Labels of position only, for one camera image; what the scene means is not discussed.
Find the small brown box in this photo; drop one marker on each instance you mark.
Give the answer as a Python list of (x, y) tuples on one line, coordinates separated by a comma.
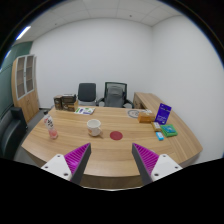
[(58, 102)]

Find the black leather sofa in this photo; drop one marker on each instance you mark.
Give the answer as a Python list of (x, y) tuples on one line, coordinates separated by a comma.
[(13, 128)]

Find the orange tissue box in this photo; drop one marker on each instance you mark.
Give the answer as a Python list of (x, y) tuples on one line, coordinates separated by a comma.
[(146, 117)]

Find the blue standing sign card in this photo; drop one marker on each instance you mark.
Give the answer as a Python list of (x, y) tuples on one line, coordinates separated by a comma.
[(163, 114)]

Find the black mesh office chair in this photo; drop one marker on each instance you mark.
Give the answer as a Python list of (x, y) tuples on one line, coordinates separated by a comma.
[(115, 95)]

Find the white ceramic mug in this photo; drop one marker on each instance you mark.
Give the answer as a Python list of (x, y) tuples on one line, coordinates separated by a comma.
[(94, 127)]

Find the white green booklet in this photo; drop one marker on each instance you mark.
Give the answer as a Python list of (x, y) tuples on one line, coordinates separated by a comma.
[(84, 110)]

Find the red round coaster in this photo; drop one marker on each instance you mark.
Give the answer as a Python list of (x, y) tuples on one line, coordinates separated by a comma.
[(116, 135)]

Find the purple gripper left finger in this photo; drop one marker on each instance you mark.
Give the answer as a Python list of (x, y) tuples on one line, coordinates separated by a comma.
[(70, 166)]

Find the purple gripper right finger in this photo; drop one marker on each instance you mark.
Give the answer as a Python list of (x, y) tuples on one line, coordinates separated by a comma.
[(152, 166)]

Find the yellow snack packet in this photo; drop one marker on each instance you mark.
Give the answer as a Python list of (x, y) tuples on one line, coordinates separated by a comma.
[(156, 126)]

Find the small blue packet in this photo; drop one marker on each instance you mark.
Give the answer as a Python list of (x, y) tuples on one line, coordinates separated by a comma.
[(159, 136)]

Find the green box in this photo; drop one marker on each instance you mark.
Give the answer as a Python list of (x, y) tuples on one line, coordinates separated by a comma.
[(168, 130)]

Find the brown box stack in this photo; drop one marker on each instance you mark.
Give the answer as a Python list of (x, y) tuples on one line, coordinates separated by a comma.
[(69, 102)]

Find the round white coaster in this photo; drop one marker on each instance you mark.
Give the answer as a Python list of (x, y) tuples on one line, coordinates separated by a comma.
[(133, 113)]

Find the pink drink bottle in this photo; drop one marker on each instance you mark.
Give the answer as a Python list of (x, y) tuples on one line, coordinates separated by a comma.
[(48, 121)]

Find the wooden glass-door cabinet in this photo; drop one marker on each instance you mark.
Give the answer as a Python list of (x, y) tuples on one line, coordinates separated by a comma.
[(23, 85)]

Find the dark grey office chair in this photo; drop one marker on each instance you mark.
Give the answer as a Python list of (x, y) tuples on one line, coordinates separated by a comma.
[(87, 94)]

